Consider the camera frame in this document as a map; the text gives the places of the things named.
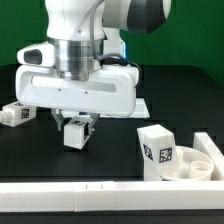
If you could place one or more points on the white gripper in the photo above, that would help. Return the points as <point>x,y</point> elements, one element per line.
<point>110,90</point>

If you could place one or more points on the white round stool seat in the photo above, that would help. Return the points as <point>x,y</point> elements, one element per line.
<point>191,165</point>

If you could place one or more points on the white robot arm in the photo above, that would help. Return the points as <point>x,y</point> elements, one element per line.
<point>70,71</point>

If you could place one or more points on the white paper marker sheet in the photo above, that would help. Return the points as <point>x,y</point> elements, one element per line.
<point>140,111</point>

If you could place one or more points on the white right fence rail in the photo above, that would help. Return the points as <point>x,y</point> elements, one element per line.
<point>205,144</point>

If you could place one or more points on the white fence rail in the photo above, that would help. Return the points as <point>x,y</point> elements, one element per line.
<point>205,144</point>
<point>111,196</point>

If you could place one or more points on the white front fence rail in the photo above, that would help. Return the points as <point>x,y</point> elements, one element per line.
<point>111,196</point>

